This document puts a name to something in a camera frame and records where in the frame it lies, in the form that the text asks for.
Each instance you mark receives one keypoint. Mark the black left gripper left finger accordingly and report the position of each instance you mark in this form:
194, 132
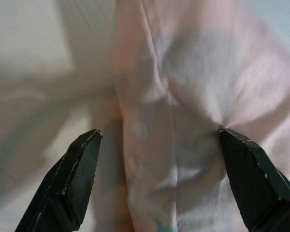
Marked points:
70, 178

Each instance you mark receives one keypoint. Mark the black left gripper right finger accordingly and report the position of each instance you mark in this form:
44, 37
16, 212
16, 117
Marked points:
253, 178

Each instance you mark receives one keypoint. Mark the pale pink pillow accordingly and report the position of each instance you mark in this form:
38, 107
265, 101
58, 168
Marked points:
195, 96

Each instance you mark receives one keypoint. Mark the white bed sheet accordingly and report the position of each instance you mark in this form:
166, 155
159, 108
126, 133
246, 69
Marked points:
38, 96

